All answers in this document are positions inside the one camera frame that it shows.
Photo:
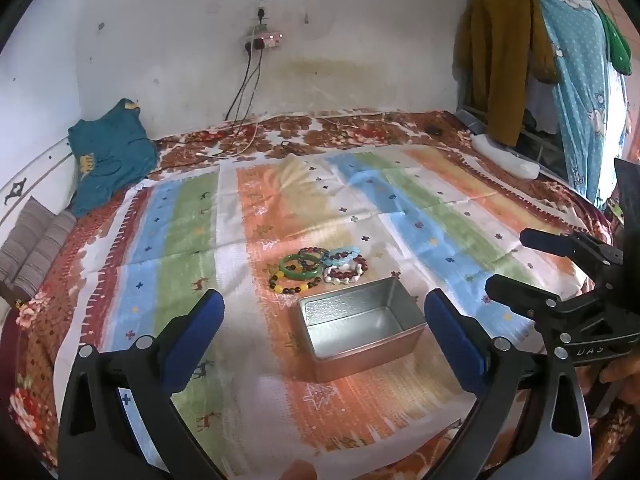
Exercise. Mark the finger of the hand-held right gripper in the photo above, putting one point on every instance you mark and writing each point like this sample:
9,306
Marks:
520,295
560,244

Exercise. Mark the blue printed cloth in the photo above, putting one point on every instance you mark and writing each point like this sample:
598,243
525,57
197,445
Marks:
585,70

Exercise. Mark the grey striped folded cloth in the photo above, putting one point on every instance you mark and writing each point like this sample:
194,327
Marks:
35,245

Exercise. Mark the striped colourful blanket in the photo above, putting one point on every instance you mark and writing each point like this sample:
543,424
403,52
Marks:
280,200

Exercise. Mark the pink power strip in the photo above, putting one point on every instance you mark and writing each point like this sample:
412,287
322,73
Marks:
267,40

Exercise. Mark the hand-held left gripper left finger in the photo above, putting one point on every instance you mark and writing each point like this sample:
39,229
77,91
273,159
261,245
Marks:
202,330

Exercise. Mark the silver metal tin box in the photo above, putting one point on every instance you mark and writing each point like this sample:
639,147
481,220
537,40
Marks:
357,327

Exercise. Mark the green cloth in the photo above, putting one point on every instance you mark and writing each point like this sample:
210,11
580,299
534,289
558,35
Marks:
617,45

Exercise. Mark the bunch of keys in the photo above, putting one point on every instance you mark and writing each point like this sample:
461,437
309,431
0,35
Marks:
287,145

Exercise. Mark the wall plug charger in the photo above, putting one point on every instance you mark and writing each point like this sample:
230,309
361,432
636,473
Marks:
260,16

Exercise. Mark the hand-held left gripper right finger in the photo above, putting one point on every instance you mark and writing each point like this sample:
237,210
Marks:
450,340

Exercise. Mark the green jade bangle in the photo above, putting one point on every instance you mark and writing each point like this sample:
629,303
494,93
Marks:
283,266

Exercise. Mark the teal shirt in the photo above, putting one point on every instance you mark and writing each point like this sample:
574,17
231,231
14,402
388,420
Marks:
107,160

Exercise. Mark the black flat panel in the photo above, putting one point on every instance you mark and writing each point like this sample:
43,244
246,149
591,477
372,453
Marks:
629,185

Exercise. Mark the person's right hand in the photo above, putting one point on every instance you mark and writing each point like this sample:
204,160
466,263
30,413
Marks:
622,371

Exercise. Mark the mustard sweater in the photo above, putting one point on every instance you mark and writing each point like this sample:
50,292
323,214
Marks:
500,50

